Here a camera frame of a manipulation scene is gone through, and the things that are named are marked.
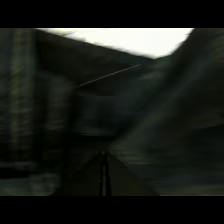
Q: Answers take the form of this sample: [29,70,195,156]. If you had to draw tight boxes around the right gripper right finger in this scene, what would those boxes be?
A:
[104,150,158,197]

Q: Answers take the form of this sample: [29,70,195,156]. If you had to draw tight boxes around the black pants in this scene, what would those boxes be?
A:
[0,28,224,197]

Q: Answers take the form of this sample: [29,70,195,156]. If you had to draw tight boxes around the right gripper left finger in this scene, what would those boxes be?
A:
[56,150,105,197]

